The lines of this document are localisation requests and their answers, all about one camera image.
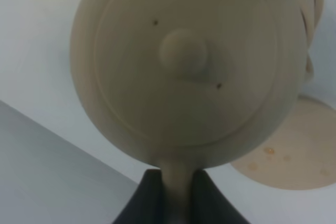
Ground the beige ceramic teapot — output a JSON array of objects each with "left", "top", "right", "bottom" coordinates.
[{"left": 70, "top": 0, "right": 307, "bottom": 223}]

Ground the beige teapot saucer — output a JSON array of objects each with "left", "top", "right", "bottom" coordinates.
[{"left": 231, "top": 97, "right": 335, "bottom": 190}]

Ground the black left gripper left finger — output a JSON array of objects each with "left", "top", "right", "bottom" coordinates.
[{"left": 113, "top": 169, "right": 169, "bottom": 224}]

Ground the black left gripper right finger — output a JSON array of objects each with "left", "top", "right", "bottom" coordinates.
[{"left": 190, "top": 170, "right": 249, "bottom": 224}]

